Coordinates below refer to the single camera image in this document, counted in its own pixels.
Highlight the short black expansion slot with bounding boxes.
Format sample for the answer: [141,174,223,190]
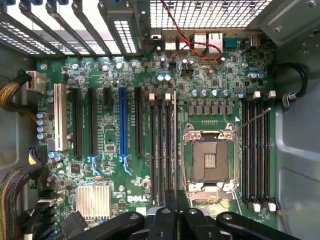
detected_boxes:
[102,87,113,108]

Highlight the black flat wire plug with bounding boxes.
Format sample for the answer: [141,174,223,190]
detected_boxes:
[59,210,89,240]

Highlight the white power connector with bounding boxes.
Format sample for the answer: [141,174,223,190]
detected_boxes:
[25,70,48,93]

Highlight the black connector purple yellow wires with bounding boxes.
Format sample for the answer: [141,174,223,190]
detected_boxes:
[28,145,49,168]

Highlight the green Dell motherboard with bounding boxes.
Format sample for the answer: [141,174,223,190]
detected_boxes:
[36,29,282,240]

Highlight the black wire with metal clip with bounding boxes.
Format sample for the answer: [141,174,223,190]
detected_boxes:
[266,62,309,111]

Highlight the red black twisted wire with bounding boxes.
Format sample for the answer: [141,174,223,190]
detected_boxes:
[159,0,224,63]

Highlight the blue expansion slot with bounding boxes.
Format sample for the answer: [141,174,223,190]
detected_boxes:
[118,86,134,177]

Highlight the silver finned heatsink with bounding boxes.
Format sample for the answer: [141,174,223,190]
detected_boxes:
[75,184,112,221]

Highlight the grey metal PC case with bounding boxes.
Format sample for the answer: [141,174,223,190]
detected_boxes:
[0,0,320,240]

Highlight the black RAM slot white latches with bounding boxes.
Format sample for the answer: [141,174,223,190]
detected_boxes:
[248,90,262,213]
[163,92,174,192]
[148,92,158,208]
[262,89,278,213]

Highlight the silver socket cover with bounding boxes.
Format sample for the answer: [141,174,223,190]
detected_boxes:
[187,181,238,201]

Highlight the thin steel locking lever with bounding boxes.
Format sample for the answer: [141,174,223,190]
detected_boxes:
[234,106,272,133]

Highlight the yellow black braided wire bundle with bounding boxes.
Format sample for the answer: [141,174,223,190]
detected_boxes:
[0,74,38,123]

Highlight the CPU socket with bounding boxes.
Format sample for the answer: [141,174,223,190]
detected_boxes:
[181,122,240,195]

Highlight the white expansion slot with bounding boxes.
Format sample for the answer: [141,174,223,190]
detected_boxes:
[53,83,68,153]

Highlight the thin black looped wire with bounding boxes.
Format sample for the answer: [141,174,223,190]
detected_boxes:
[272,196,291,227]

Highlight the long black expansion slot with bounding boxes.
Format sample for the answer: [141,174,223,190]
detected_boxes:
[87,87,102,176]
[72,87,84,158]
[133,86,144,157]

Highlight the multicolour braided wire bundle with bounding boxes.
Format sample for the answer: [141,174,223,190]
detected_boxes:
[0,167,31,240]

